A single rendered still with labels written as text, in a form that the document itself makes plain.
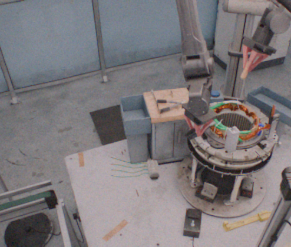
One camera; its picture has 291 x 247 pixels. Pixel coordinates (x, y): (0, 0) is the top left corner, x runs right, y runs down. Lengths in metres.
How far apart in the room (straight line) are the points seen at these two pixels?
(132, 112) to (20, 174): 1.47
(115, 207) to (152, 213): 0.16
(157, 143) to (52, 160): 1.46
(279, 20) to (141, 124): 0.65
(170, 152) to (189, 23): 0.71
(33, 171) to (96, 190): 1.32
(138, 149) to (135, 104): 0.20
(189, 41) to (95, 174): 0.80
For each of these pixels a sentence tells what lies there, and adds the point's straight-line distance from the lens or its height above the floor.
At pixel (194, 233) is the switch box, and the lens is 1.18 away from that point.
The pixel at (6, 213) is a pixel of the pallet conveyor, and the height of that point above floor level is 0.73.
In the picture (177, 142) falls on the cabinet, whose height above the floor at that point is 0.90.
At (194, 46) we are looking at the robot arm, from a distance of 0.83.
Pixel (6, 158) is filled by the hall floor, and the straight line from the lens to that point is 2.81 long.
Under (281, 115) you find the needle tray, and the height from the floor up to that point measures 1.05.
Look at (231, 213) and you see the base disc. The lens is 1.26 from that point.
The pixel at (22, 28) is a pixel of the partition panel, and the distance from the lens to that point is 3.11.
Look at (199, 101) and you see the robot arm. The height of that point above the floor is 1.36.
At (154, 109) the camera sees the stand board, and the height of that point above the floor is 1.07.
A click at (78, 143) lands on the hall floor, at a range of 2.72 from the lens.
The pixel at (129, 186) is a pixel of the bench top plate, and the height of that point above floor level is 0.78.
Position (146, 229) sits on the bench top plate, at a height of 0.78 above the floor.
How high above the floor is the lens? 1.84
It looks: 40 degrees down
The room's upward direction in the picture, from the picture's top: 2 degrees counter-clockwise
